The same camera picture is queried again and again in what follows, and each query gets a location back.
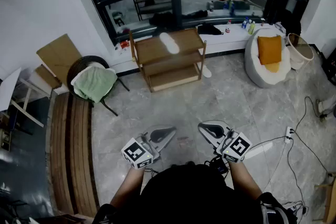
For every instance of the black waist device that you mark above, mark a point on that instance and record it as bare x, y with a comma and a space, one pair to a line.
219, 165

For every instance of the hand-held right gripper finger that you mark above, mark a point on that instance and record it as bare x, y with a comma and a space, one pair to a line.
211, 135
218, 127

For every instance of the grey white beanbag chair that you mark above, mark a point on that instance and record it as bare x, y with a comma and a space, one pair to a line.
253, 65

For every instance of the orange cushion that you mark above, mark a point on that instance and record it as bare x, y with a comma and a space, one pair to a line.
270, 49

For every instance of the wooden shoe rack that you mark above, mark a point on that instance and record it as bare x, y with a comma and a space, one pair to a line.
157, 49

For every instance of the blue label bottle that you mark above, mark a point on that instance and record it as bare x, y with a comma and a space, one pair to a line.
244, 23

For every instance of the wooden slatted bench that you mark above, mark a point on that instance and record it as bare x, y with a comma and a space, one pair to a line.
76, 152

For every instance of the person's left forearm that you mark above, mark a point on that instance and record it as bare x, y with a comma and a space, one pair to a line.
128, 186

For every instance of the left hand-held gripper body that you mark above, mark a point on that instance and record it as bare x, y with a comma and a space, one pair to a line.
136, 152

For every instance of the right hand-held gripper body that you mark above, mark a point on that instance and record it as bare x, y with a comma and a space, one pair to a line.
237, 148

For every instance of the yellow cushion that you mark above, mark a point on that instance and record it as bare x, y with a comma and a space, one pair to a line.
272, 67

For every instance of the green knitted blanket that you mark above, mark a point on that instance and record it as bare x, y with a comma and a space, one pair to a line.
97, 84

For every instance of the white power strip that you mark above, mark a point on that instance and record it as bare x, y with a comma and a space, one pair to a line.
288, 135

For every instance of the brown cardboard box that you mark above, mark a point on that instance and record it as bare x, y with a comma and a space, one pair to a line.
329, 199

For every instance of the white chair cushion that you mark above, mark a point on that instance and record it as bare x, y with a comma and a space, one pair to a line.
80, 77

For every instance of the black wicker chair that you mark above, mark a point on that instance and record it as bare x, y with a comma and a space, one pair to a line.
89, 59

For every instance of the person's right forearm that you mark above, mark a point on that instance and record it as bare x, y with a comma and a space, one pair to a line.
242, 181

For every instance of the white slipper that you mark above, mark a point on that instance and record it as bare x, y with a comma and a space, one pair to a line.
207, 71
169, 43

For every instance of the brown cardboard sheet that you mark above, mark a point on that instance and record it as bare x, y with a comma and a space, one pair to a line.
59, 55

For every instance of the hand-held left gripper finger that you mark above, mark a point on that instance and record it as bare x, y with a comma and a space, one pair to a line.
157, 129
161, 139

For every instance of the green bottle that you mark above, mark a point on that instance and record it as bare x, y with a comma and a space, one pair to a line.
251, 28

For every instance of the red packet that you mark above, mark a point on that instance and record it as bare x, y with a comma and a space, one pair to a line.
124, 45

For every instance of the person's black clothing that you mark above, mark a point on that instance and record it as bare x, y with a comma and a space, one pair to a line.
189, 196

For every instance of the red label bottle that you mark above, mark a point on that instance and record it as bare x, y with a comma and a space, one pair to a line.
228, 27

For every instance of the white flat strip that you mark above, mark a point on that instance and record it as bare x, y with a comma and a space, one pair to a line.
258, 150

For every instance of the black bag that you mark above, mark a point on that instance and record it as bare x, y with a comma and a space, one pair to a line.
208, 29

